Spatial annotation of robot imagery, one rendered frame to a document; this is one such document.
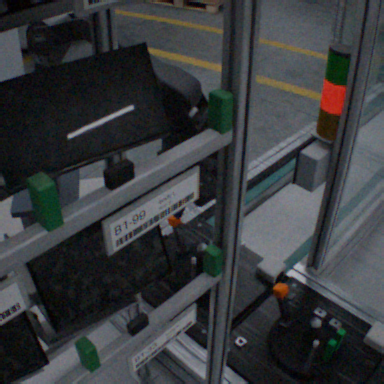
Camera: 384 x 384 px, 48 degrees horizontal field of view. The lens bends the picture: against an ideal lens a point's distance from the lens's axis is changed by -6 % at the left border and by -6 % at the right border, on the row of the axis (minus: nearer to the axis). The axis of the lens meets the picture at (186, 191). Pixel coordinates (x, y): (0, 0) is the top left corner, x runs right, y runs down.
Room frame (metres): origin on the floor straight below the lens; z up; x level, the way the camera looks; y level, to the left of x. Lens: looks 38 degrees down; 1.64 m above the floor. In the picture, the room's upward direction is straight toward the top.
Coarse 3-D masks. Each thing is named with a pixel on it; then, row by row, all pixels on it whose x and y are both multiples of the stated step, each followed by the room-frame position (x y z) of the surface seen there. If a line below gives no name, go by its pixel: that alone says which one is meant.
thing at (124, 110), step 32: (64, 64) 0.29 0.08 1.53; (96, 64) 0.30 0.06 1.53; (128, 64) 0.31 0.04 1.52; (0, 96) 0.26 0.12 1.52; (32, 96) 0.27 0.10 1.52; (64, 96) 0.28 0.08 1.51; (96, 96) 0.29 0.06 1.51; (128, 96) 0.30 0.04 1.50; (160, 96) 0.31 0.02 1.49; (0, 128) 0.25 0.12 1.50; (32, 128) 0.26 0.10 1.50; (64, 128) 0.27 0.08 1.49; (96, 128) 0.28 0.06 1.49; (128, 128) 0.29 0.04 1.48; (160, 128) 0.30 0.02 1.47; (0, 160) 0.24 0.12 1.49; (32, 160) 0.24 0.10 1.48; (64, 160) 0.25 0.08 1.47; (96, 160) 0.27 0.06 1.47
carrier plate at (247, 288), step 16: (192, 224) 0.75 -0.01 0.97; (208, 224) 0.75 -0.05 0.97; (192, 240) 0.70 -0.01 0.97; (208, 240) 0.70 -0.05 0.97; (240, 256) 0.65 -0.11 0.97; (256, 256) 0.65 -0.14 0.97; (240, 272) 0.61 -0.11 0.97; (160, 288) 0.56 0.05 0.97; (240, 288) 0.56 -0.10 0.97; (256, 288) 0.56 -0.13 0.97; (272, 288) 0.58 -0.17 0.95; (160, 304) 0.53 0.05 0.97; (208, 304) 0.53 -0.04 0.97; (240, 304) 0.52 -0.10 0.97; (208, 320) 0.49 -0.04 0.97; (192, 336) 0.46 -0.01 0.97
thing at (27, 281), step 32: (96, 224) 0.45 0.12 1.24; (64, 256) 0.27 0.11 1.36; (96, 256) 0.28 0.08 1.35; (128, 256) 0.29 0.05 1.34; (160, 256) 0.31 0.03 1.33; (32, 288) 0.26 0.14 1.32; (64, 288) 0.25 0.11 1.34; (96, 288) 0.26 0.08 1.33; (128, 288) 0.28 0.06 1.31; (64, 320) 0.24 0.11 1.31
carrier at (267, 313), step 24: (288, 288) 0.56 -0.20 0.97; (312, 288) 0.56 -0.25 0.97; (264, 312) 0.50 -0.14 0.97; (312, 312) 0.48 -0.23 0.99; (336, 312) 0.50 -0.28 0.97; (264, 336) 0.45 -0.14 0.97; (288, 336) 0.43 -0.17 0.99; (312, 336) 0.41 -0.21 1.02; (336, 336) 0.40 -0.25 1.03; (360, 336) 0.44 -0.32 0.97; (240, 360) 0.40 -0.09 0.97; (264, 360) 0.40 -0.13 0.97; (288, 360) 0.39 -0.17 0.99; (312, 360) 0.38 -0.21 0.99; (336, 360) 0.38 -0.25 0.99; (360, 360) 0.39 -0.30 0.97
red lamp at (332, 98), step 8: (328, 88) 0.64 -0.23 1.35; (336, 88) 0.64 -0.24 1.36; (344, 88) 0.63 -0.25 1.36; (328, 96) 0.64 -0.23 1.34; (336, 96) 0.63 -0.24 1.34; (344, 96) 0.63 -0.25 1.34; (328, 104) 0.64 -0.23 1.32; (336, 104) 0.63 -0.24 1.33; (328, 112) 0.64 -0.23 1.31; (336, 112) 0.63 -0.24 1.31
